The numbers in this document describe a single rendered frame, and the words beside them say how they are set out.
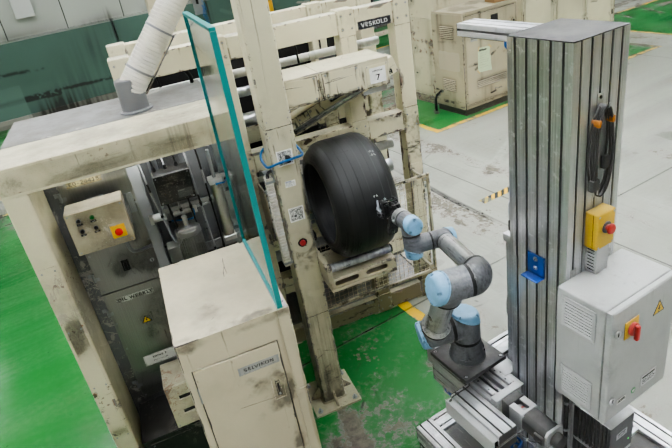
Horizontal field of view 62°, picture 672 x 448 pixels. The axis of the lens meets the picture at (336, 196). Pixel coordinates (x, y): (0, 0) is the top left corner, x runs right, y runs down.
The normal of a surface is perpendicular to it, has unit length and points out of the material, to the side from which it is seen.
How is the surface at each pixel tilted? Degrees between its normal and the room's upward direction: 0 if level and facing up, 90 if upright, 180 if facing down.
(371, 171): 48
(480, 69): 91
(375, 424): 0
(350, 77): 90
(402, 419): 0
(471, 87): 90
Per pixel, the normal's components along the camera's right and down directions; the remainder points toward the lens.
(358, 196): 0.28, -0.01
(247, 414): 0.36, 0.36
